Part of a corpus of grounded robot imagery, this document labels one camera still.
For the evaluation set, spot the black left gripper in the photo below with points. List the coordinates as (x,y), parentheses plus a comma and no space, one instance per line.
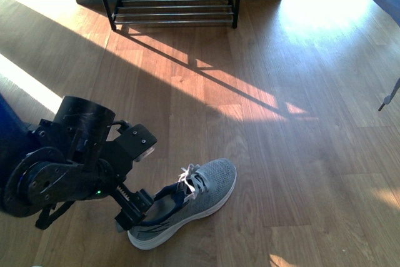
(50,166)

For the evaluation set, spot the grey sneaker arm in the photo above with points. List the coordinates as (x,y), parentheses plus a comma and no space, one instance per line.
(199,192)

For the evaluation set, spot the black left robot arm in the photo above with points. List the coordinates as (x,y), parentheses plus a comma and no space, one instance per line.
(84,153)

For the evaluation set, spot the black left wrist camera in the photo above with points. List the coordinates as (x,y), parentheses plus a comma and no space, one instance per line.
(134,142)

